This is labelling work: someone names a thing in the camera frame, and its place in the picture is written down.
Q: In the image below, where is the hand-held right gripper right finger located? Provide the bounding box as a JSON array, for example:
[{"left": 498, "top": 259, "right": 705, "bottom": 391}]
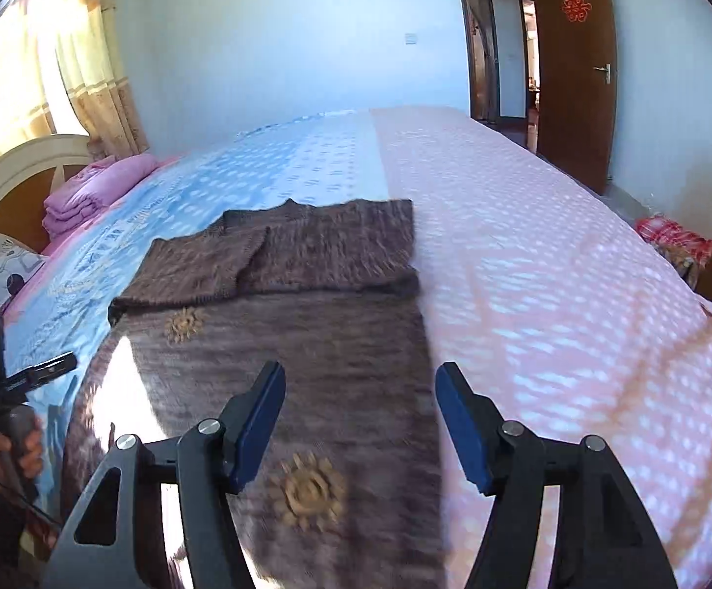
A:
[{"left": 434, "top": 362, "right": 679, "bottom": 589}]

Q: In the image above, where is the cream wooden headboard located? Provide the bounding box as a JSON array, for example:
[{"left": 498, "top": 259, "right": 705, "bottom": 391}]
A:
[{"left": 0, "top": 134, "right": 96, "bottom": 295}]

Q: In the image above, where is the brown door frame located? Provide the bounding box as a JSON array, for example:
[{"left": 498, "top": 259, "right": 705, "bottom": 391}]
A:
[{"left": 452, "top": 0, "right": 541, "bottom": 148}]

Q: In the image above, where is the brown knitted sweater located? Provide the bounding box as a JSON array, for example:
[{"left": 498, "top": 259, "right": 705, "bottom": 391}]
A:
[{"left": 61, "top": 198, "right": 448, "bottom": 589}]

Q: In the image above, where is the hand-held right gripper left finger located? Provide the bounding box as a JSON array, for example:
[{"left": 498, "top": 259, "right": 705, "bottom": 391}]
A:
[{"left": 40, "top": 361, "right": 287, "bottom": 589}]

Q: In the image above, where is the brown wooden door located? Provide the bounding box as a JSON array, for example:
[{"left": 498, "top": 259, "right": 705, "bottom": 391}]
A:
[{"left": 527, "top": 0, "right": 619, "bottom": 194}]

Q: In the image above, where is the patterned white pillow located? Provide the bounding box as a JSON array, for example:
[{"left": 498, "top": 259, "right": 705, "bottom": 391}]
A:
[{"left": 0, "top": 244, "right": 50, "bottom": 375}]

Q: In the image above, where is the person's left hand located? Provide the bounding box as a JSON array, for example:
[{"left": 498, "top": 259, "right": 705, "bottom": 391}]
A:
[{"left": 0, "top": 411, "right": 47, "bottom": 484}]

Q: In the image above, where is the bed with pink-blue sheet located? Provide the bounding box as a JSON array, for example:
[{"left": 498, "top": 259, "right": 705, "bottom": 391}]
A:
[{"left": 0, "top": 104, "right": 712, "bottom": 589}]

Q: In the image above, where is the pink folded blanket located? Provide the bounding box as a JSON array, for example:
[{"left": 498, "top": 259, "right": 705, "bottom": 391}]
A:
[{"left": 43, "top": 153, "right": 160, "bottom": 239}]

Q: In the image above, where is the yellow patterned curtain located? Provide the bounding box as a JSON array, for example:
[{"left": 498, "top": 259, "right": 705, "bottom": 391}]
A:
[{"left": 0, "top": 0, "right": 151, "bottom": 173}]

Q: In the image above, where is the red plaid cloth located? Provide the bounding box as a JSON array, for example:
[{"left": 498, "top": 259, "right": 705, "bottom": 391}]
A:
[{"left": 634, "top": 214, "right": 712, "bottom": 271}]

